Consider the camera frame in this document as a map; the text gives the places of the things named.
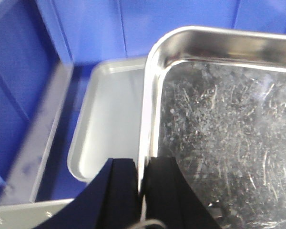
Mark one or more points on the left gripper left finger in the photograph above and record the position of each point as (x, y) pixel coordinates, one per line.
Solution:
(110, 201)

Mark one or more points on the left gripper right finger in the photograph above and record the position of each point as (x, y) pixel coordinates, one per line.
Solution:
(171, 200)

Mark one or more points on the silver metal tray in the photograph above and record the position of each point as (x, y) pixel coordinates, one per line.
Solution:
(215, 100)

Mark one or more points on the upper middle blue bin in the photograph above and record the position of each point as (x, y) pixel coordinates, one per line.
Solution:
(46, 46)

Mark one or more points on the stainless steel shelf rail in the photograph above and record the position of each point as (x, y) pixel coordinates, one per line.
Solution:
(29, 215)

